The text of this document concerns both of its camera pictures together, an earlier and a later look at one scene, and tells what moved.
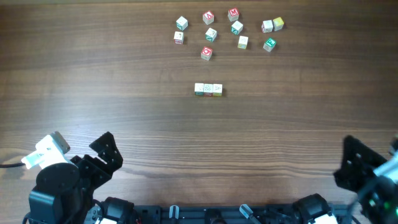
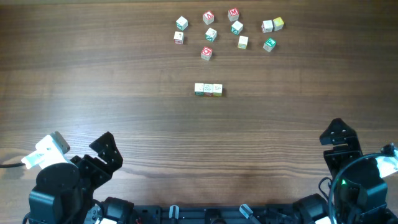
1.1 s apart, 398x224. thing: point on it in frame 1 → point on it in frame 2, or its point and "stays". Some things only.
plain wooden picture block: [208, 89] stays
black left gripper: [111, 157] stays
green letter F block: [269, 45] stays
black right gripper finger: [358, 164] → [338, 132]
